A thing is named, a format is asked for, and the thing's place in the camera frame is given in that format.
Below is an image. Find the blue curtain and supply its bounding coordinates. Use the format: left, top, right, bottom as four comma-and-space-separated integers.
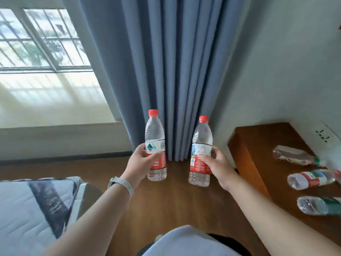
78, 0, 248, 162

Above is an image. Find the person's white shirt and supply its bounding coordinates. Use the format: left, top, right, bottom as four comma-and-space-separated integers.
141, 225, 241, 256

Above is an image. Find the white quilted mattress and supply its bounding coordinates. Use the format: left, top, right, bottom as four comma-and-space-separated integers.
0, 176, 88, 256

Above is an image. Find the person's right hand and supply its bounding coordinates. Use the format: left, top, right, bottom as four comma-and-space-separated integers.
198, 146, 240, 192

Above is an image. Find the red-capped water bottle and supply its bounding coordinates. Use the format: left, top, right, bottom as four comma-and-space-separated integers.
188, 116, 213, 187
145, 109, 167, 182

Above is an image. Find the white wall socket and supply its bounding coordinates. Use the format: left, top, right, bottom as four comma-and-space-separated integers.
314, 129, 331, 144

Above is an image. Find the window with white frame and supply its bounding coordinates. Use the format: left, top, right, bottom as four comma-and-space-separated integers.
0, 8, 94, 73

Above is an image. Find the silver wristwatch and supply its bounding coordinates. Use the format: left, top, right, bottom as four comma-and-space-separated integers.
107, 176, 134, 199

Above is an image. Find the person's left forearm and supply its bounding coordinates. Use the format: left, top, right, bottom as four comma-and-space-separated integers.
43, 181, 134, 256

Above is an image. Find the red-labelled lying water bottle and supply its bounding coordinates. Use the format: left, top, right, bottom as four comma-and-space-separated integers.
287, 169, 341, 191

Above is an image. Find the green-labelled lying plastic bottle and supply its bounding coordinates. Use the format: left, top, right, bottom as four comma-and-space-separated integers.
297, 196, 341, 216

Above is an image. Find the wooden bedside table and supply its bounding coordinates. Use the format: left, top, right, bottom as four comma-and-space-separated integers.
227, 122, 341, 247

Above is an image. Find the person's right forearm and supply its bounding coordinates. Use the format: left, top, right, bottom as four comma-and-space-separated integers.
226, 174, 341, 256

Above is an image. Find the person's left hand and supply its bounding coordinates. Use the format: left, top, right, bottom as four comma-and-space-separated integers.
120, 143, 163, 191

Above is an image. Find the green-capped clear plastic bottle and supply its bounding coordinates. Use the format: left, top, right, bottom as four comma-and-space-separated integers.
272, 145, 326, 168

